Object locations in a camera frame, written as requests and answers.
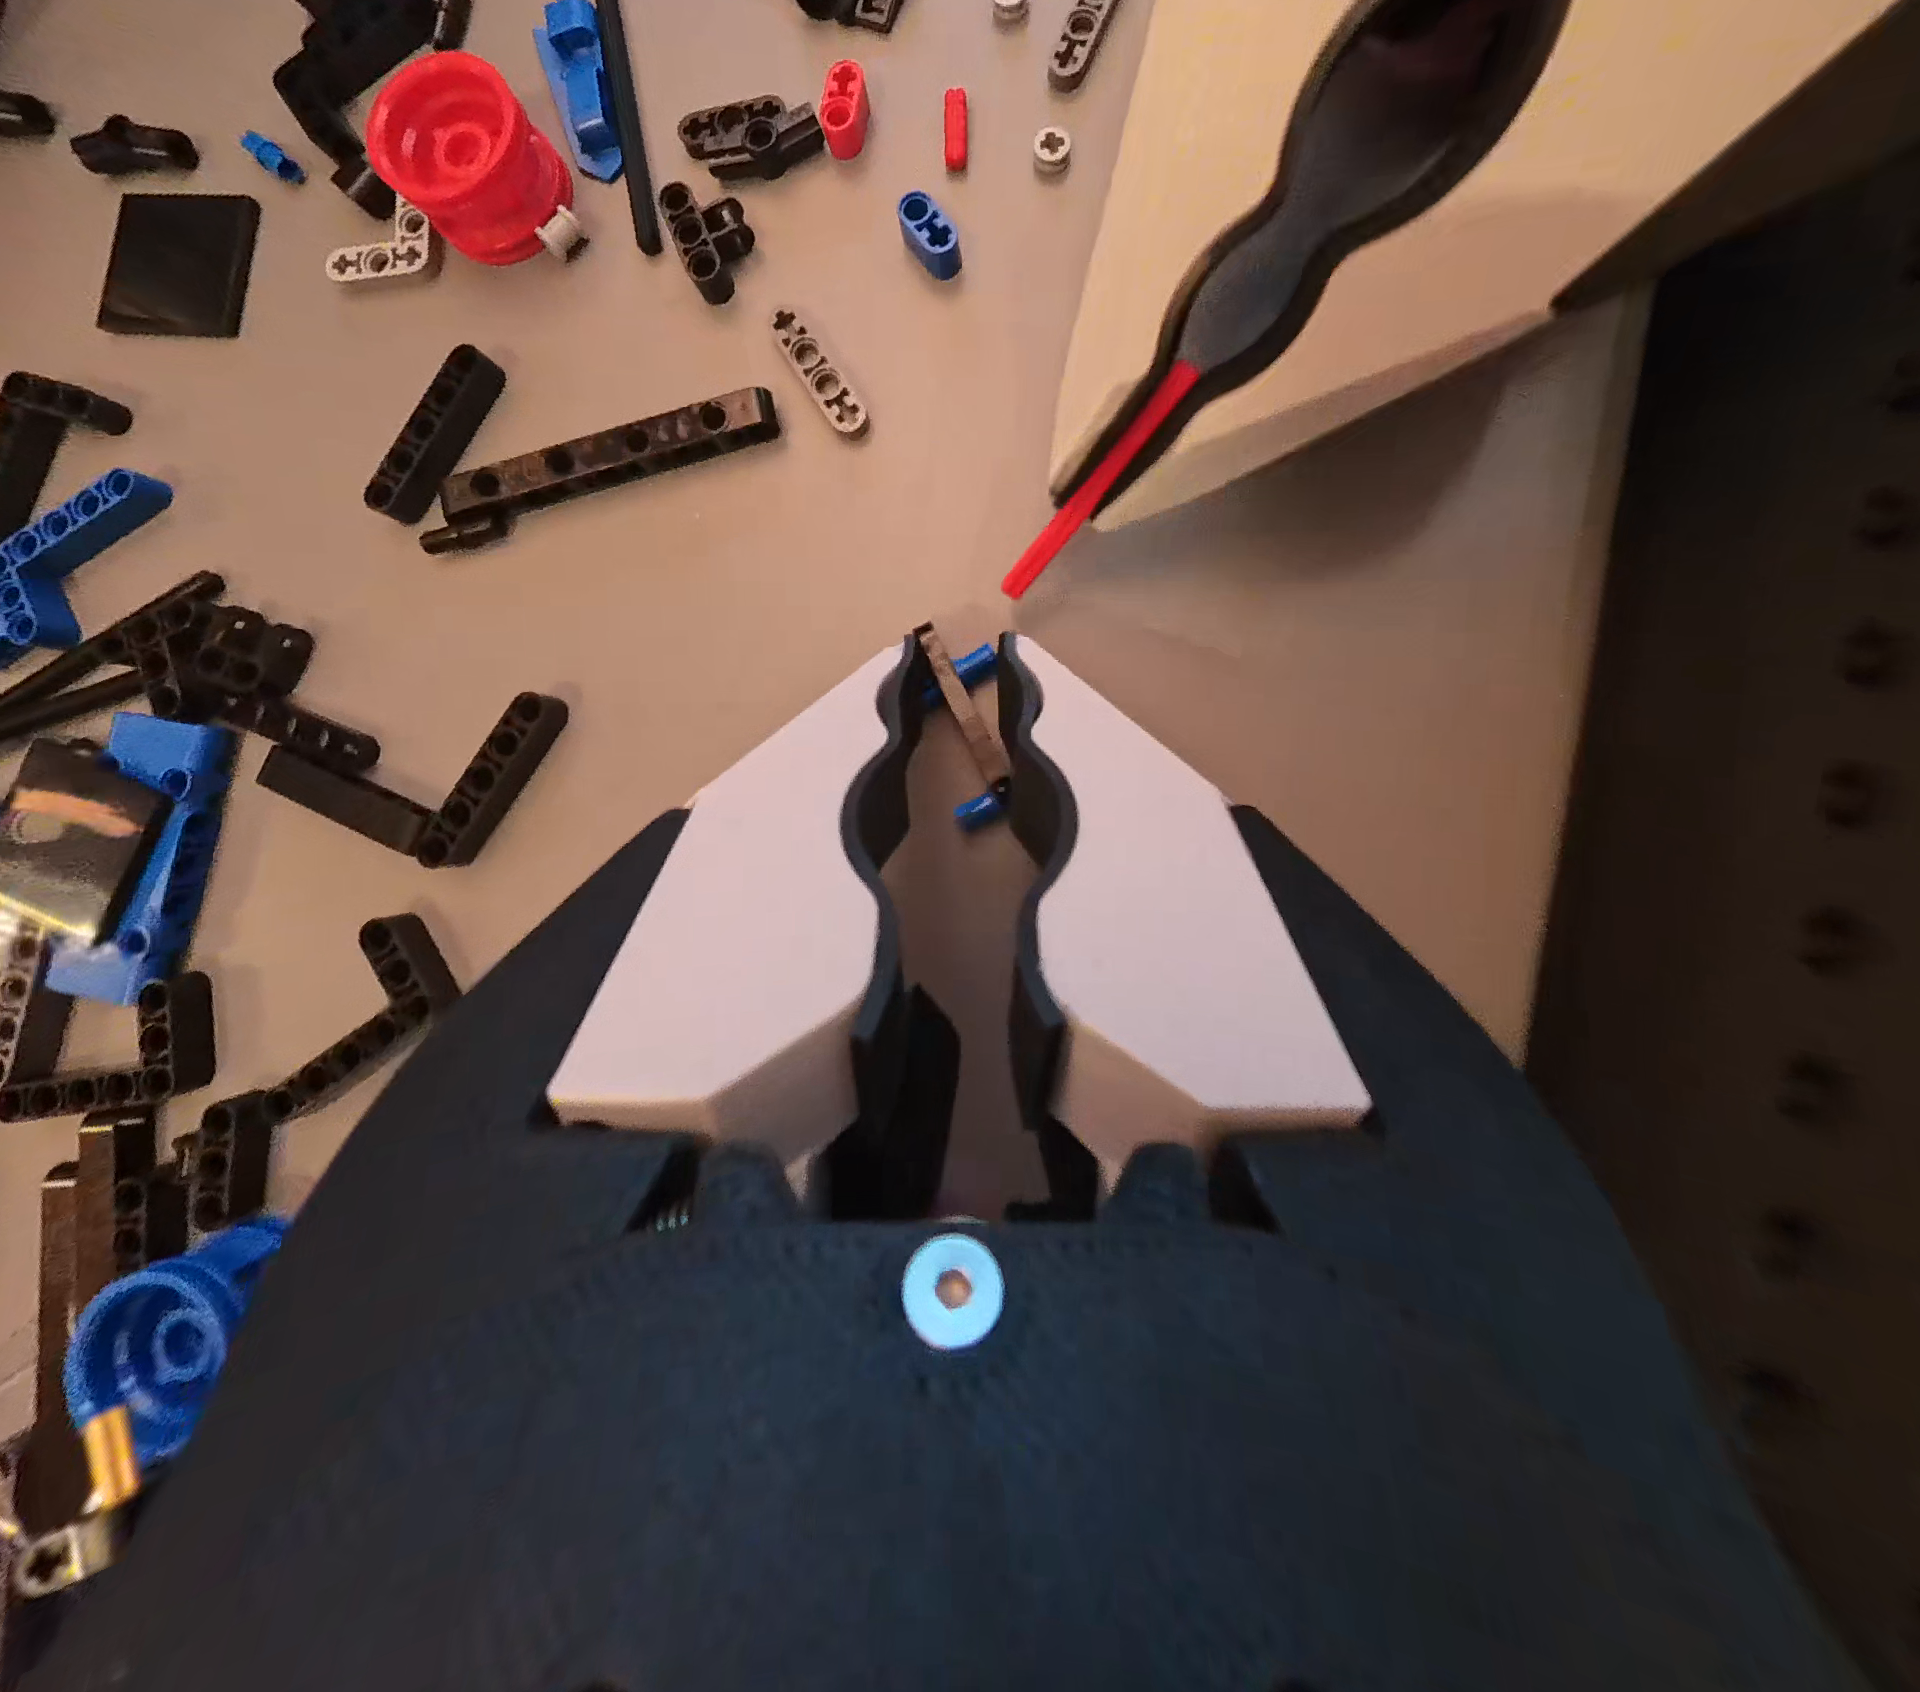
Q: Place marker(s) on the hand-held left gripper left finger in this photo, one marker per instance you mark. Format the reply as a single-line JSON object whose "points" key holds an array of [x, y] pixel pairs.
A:
{"points": [[704, 973]]}

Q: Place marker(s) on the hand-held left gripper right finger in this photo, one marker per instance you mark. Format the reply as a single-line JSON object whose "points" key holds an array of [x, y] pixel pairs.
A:
{"points": [[1215, 973]]}

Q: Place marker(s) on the blue toy pin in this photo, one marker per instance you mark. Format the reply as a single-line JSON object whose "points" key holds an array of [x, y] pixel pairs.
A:
{"points": [[972, 665], [983, 804]]}

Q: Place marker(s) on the black thin beam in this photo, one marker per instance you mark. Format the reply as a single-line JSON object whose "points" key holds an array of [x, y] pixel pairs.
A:
{"points": [[969, 717]]}

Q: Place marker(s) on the red toy axle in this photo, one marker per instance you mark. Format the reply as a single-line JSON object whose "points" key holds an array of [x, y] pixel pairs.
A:
{"points": [[1103, 476]]}

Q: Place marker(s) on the grey desk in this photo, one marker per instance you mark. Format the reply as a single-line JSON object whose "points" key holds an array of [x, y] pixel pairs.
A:
{"points": [[750, 612]]}

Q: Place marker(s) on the grey thin beam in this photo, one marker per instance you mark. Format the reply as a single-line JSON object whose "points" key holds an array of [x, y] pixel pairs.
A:
{"points": [[1091, 13]]}

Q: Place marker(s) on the blue small connector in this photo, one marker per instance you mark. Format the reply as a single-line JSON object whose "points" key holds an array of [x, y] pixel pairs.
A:
{"points": [[930, 235]]}

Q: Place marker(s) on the red short beam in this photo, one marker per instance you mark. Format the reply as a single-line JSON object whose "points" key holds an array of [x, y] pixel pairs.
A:
{"points": [[845, 111]]}

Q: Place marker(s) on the scattered black toy beams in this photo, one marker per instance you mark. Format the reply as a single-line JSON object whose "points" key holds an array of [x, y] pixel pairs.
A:
{"points": [[601, 465]]}

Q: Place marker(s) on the blue toy panel piece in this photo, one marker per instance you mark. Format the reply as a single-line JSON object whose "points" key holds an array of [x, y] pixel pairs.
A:
{"points": [[173, 823]]}

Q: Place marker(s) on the grey small connector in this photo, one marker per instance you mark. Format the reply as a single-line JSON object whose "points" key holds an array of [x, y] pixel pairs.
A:
{"points": [[821, 372]]}

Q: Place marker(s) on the long black axle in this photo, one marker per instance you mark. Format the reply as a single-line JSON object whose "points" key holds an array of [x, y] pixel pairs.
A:
{"points": [[615, 56]]}

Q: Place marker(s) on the black square panel piece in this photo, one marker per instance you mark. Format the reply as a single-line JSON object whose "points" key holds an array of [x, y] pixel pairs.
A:
{"points": [[180, 265], [68, 844]]}

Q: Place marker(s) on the blue toy wheel hub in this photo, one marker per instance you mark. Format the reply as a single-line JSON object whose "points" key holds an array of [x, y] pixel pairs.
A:
{"points": [[150, 1333]]}

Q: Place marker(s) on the small blue curved panel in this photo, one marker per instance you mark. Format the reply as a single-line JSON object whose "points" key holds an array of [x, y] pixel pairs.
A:
{"points": [[578, 80]]}

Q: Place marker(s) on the blue angled beam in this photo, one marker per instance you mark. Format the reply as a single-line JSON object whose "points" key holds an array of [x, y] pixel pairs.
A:
{"points": [[75, 536]]}

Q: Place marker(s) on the light grey angled beam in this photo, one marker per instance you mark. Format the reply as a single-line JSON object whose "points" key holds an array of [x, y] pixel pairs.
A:
{"points": [[375, 255]]}

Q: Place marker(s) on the red toy wheel hub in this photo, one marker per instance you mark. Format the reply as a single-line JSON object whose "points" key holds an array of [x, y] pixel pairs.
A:
{"points": [[458, 147]]}

